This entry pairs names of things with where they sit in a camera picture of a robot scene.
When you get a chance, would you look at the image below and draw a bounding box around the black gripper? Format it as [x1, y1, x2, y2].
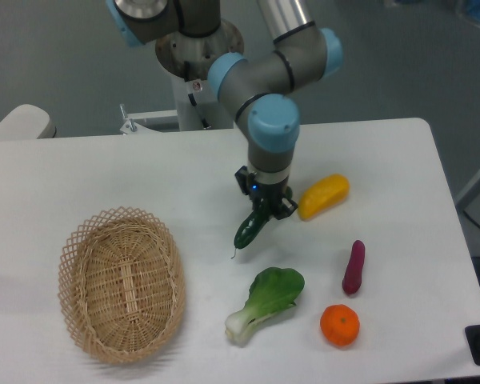
[235, 166, 298, 224]

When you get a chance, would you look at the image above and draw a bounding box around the green cucumber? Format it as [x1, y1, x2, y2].
[233, 210, 270, 258]

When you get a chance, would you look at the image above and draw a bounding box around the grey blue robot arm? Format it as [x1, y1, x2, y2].
[107, 1, 343, 219]

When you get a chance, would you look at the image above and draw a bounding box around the yellow bell pepper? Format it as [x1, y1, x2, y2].
[298, 174, 350, 220]

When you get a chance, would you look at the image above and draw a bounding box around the green bok choy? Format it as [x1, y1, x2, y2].
[225, 267, 305, 345]

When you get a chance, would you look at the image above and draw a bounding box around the purple sweet potato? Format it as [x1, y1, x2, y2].
[342, 240, 366, 295]

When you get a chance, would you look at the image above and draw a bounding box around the orange tangerine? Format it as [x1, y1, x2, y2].
[319, 304, 360, 347]

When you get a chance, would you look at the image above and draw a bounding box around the woven wicker basket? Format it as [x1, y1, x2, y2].
[58, 207, 186, 364]

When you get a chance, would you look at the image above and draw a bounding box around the white chair armrest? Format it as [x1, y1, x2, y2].
[0, 104, 57, 142]

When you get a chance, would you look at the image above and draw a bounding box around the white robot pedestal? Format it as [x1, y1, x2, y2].
[120, 19, 244, 134]

